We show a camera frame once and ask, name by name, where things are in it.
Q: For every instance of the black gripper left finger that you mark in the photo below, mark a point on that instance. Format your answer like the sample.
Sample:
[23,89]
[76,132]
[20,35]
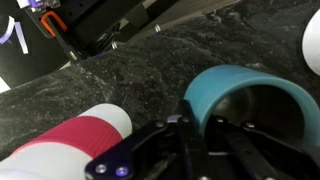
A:
[150,150]

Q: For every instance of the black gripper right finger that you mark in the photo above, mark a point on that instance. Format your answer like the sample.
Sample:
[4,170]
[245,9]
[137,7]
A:
[260,156]

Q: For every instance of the blue mug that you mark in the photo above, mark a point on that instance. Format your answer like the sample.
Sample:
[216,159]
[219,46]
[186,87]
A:
[213,86]

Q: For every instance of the white cup with red band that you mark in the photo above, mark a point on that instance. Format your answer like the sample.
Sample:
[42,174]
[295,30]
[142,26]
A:
[66,136]

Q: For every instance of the clear table edge clip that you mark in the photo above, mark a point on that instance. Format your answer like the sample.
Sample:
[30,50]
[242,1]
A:
[114,45]
[157,28]

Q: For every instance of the white cylindrical tumbler with lid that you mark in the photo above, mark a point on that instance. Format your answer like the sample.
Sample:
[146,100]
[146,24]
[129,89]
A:
[313,43]

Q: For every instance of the black equipment stand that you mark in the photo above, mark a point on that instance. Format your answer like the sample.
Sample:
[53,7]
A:
[93,20]

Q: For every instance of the orange and black clamp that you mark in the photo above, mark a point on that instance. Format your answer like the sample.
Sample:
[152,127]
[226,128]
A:
[44,20]

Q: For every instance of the white tape strip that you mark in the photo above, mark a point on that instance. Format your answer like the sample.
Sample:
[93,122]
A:
[21,38]
[8,33]

